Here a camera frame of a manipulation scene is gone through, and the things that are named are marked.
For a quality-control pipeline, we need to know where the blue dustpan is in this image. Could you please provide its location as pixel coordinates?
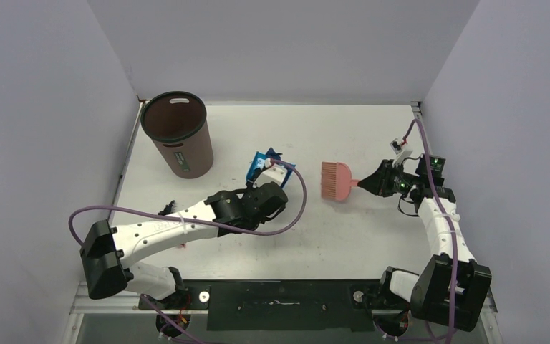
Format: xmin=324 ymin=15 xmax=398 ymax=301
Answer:
xmin=246 ymin=148 xmax=296 ymax=188

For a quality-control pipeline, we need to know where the pink hand brush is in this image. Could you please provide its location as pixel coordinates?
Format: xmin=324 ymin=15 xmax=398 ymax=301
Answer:
xmin=321 ymin=161 xmax=359 ymax=201

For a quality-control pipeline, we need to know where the black scrap edge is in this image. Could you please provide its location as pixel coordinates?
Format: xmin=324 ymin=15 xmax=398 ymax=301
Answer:
xmin=158 ymin=200 xmax=176 ymax=216

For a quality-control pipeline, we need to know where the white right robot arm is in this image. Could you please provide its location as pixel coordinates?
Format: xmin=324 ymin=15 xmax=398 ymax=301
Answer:
xmin=357 ymin=156 xmax=492 ymax=332

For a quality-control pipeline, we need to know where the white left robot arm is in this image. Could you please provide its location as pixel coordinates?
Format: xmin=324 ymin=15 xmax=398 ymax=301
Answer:
xmin=80 ymin=182 xmax=288 ymax=309

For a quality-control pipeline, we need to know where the brown waste bin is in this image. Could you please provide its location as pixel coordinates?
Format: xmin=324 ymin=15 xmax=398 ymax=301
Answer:
xmin=140 ymin=91 xmax=214 ymax=179

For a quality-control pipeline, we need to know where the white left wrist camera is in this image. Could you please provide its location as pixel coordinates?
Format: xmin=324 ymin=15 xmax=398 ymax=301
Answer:
xmin=253 ymin=158 xmax=288 ymax=188

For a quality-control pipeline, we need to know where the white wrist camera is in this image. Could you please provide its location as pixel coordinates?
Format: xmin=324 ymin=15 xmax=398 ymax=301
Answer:
xmin=390 ymin=138 xmax=413 ymax=166
xmin=253 ymin=158 xmax=288 ymax=188

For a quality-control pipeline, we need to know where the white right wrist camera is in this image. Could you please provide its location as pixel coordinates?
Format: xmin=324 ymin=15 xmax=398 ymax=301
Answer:
xmin=390 ymin=138 xmax=413 ymax=166

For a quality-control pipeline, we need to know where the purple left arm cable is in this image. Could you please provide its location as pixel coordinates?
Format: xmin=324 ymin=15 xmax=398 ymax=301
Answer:
xmin=68 ymin=158 xmax=308 ymax=248

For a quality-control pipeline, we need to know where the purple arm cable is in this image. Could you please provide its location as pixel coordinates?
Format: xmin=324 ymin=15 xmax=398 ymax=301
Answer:
xmin=68 ymin=158 xmax=308 ymax=248
xmin=402 ymin=118 xmax=461 ymax=344

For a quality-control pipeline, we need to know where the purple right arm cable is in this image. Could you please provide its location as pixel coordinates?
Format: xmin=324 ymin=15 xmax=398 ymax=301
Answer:
xmin=402 ymin=118 xmax=461 ymax=344

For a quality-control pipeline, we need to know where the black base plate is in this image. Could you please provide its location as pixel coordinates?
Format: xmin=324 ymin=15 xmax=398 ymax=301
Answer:
xmin=138 ymin=279 xmax=409 ymax=332

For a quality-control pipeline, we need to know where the aluminium front rail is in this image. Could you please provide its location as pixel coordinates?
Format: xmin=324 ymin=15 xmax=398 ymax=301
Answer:
xmin=69 ymin=281 xmax=499 ymax=315

